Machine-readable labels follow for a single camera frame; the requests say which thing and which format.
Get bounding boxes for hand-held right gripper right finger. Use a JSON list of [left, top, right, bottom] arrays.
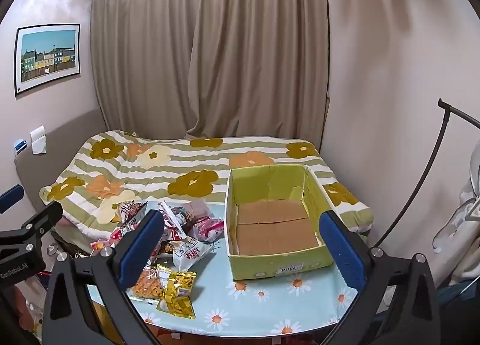
[[319, 210, 441, 345]]

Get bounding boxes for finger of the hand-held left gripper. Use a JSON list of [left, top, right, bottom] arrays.
[[0, 184, 25, 214], [0, 202, 64, 246]]

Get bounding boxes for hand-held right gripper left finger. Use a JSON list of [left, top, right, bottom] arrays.
[[43, 209, 166, 345]]

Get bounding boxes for red and white snack packet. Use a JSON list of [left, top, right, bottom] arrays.
[[90, 227, 131, 256]]

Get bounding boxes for yellow noodle snack packet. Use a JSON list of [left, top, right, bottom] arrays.
[[129, 266, 167, 302]]

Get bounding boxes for white red-edged snack packet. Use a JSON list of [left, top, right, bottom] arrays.
[[157, 200, 188, 252]]

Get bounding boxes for red printed snack packet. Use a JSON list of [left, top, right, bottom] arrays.
[[114, 200, 149, 233]]

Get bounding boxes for white red-lettered snack packet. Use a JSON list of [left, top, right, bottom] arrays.
[[170, 238, 214, 271]]

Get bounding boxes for gold foil snack packet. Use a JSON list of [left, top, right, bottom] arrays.
[[155, 263, 197, 319]]

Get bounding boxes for mauve snack packet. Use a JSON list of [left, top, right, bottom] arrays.
[[170, 200, 212, 227]]

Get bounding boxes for pink snack packet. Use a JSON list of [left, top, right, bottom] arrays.
[[187, 217, 225, 244]]

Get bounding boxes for green cardboard box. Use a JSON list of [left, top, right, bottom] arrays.
[[224, 164, 340, 281]]

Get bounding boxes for light blue daisy tablecloth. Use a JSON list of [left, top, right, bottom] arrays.
[[84, 199, 361, 338]]

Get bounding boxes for striped floral blanket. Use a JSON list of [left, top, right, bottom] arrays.
[[39, 129, 376, 235]]

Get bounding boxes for dark blue cloth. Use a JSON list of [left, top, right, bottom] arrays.
[[437, 275, 480, 310]]

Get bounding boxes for white fluffy garment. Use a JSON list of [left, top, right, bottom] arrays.
[[431, 142, 480, 289]]

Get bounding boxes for framed houses picture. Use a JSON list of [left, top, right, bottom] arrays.
[[14, 23, 81, 97]]

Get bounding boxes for black clothes rack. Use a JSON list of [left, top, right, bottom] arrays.
[[371, 98, 480, 252]]

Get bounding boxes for beige pleated curtain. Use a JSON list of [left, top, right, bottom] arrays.
[[90, 0, 331, 139]]

